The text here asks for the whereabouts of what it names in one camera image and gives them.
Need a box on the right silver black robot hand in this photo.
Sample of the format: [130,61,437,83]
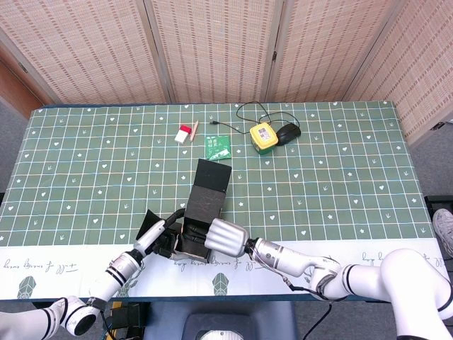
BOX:
[183,218,251,257]

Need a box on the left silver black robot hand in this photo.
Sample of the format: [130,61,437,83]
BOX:
[133,208,187,259]

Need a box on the black paper box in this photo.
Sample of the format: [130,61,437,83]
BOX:
[136,158,234,264]

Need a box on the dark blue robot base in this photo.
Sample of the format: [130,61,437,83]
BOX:
[143,300,298,340]

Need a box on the black electronics box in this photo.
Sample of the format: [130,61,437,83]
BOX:
[110,302,149,329]

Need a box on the green tea sachet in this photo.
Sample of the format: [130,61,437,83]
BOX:
[205,135,233,162]

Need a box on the red white eraser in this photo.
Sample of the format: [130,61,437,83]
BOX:
[174,124,193,145]

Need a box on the yellow lid green container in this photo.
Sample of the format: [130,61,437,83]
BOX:
[249,123,279,156]

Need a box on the black computer mouse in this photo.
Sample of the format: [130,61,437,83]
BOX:
[275,123,302,147]

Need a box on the green grid tablecloth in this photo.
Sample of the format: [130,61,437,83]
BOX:
[0,101,445,302]

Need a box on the bamboo folding screen panel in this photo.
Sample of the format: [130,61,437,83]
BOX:
[263,0,404,103]
[345,0,453,148]
[0,0,167,106]
[143,0,284,103]

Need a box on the brown wooden door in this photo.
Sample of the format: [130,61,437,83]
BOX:
[0,45,47,120]

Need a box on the black plastic case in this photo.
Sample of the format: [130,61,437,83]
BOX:
[423,195,453,213]

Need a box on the white sneaker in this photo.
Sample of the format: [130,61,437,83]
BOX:
[432,208,453,256]

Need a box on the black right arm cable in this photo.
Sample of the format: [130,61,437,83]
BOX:
[282,278,333,340]

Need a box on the black mouse cable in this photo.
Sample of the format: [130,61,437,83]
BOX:
[210,101,301,135]

